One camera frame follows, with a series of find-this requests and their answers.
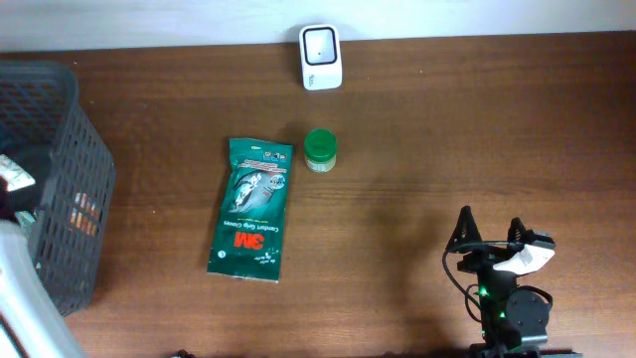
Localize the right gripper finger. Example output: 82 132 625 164
507 217 527 244
445 206 483 252

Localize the green lid jar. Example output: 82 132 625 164
303 128 338 173

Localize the green 3M gloves package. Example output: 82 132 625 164
207 138 293 282

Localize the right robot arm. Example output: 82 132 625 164
441 206 581 358

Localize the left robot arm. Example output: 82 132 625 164
1 182 86 357

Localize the white barcode scanner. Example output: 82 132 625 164
298 24 343 91

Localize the grey plastic mesh basket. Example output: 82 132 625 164
1 61 116 316

